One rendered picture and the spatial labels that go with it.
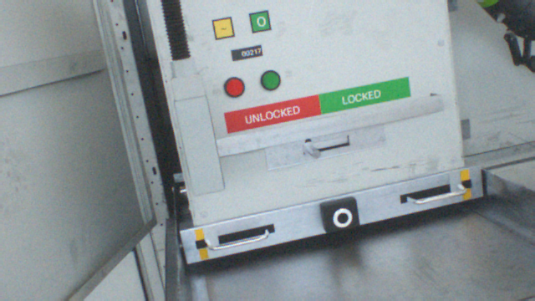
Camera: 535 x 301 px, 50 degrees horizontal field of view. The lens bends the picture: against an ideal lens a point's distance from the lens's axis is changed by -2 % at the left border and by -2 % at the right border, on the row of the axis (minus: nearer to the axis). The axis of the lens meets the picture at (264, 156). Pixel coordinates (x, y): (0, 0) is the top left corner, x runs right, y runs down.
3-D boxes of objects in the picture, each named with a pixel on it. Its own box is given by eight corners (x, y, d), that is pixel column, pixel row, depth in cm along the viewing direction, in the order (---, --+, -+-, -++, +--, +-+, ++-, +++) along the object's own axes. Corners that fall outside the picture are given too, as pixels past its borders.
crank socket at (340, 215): (361, 227, 99) (358, 200, 98) (328, 235, 99) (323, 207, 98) (357, 222, 102) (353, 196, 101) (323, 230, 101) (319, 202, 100)
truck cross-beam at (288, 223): (483, 196, 105) (481, 165, 104) (186, 264, 99) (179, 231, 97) (470, 190, 110) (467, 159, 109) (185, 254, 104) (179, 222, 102)
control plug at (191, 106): (226, 191, 87) (202, 73, 83) (193, 197, 87) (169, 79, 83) (221, 179, 95) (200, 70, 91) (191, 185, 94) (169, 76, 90)
